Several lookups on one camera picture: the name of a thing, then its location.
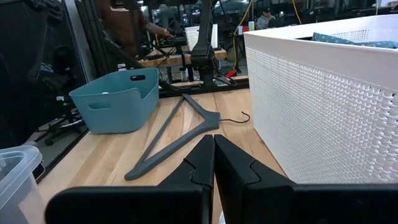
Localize white perforated plastic basket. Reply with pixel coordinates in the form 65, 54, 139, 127
243, 13, 398, 185

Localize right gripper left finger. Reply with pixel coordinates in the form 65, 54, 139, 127
158, 134, 216, 188

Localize yellow hanging cable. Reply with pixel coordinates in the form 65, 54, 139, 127
232, 0, 254, 71

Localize wooden cart with black rail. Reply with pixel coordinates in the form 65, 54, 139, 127
158, 77, 250, 99

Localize teal patterned cloth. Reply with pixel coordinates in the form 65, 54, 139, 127
311, 31, 398, 50

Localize white background basket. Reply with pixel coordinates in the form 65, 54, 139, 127
184, 24, 220, 52

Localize grey clothes hanger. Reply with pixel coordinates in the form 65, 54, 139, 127
124, 93, 251, 182

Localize teal plastic bin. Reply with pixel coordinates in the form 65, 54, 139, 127
68, 67, 160, 135

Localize clear plastic bin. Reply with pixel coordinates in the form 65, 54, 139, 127
0, 145, 43, 224

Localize wooden background table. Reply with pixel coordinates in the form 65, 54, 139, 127
137, 47, 228, 68

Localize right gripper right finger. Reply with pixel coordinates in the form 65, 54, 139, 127
214, 134, 298, 189

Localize person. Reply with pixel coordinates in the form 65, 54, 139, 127
96, 0, 175, 60
255, 6, 277, 30

